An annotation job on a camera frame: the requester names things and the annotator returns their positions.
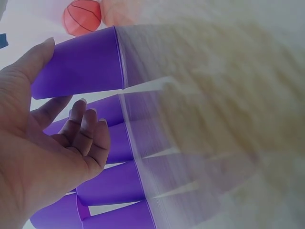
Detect person's left hand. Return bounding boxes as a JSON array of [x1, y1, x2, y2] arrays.
[[0, 37, 112, 229]]

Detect purple plastic cup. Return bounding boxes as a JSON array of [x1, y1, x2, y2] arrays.
[[30, 25, 126, 100]]

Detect stack of purple cups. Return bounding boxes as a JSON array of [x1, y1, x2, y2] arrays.
[[30, 94, 155, 229]]

